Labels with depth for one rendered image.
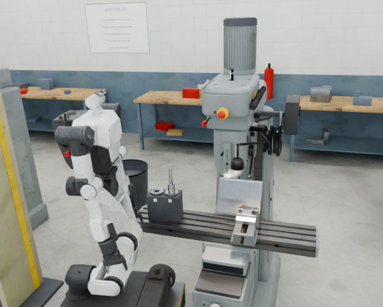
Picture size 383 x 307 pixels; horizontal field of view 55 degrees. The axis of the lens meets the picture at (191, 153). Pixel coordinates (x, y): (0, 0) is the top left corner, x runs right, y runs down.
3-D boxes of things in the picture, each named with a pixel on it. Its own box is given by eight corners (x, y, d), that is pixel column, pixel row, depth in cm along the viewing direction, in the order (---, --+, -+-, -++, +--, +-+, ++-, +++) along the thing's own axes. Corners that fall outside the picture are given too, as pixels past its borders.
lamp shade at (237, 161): (232, 170, 202) (232, 160, 200) (229, 165, 209) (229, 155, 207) (245, 170, 203) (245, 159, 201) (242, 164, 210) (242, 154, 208)
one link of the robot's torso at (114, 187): (66, 200, 213) (61, 172, 206) (75, 189, 224) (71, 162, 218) (112, 202, 208) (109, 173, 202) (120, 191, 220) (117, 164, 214)
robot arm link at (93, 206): (86, 220, 190) (73, 186, 184) (94, 209, 199) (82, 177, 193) (105, 217, 188) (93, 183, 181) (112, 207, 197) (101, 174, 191)
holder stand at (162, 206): (180, 223, 248) (178, 196, 241) (148, 221, 252) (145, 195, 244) (183, 213, 259) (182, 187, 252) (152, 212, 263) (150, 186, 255)
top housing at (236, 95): (248, 119, 192) (248, 88, 186) (199, 117, 199) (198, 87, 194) (259, 98, 234) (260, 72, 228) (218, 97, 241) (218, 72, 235)
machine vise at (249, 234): (255, 247, 221) (256, 231, 217) (230, 243, 225) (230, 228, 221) (260, 216, 252) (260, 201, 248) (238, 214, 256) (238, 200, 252)
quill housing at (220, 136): (245, 181, 220) (246, 130, 208) (211, 178, 226) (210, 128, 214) (250, 168, 237) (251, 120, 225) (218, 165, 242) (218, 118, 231)
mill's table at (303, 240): (318, 258, 221) (319, 247, 218) (129, 230, 256) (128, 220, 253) (318, 236, 242) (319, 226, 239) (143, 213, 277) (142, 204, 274)
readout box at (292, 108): (298, 136, 230) (301, 102, 222) (283, 134, 233) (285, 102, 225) (299, 126, 248) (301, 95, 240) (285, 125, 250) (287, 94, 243)
